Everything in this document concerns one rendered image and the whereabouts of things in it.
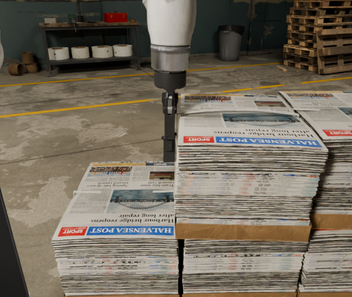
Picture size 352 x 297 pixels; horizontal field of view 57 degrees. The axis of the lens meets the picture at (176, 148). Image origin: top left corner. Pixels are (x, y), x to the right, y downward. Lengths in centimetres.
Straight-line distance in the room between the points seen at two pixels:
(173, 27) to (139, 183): 45
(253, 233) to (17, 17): 677
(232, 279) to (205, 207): 24
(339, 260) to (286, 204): 24
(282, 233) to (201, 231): 17
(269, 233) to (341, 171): 20
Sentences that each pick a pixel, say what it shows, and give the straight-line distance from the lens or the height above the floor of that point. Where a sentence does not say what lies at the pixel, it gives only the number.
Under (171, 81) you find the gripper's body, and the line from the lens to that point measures 74.
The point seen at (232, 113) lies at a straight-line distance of 80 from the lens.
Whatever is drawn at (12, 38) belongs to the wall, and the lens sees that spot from 723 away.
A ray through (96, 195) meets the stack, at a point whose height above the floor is 83.
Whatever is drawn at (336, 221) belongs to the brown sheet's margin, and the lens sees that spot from 82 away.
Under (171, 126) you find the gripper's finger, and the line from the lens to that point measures 76.
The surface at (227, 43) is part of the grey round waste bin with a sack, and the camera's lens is 772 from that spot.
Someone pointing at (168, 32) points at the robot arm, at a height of 125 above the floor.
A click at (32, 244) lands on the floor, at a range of 216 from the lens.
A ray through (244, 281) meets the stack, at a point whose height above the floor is 69.
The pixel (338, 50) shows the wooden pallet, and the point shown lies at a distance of 711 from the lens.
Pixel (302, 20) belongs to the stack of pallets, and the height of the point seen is 93.
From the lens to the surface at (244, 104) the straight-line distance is 87.
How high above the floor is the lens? 131
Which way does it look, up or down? 25 degrees down
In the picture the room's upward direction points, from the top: straight up
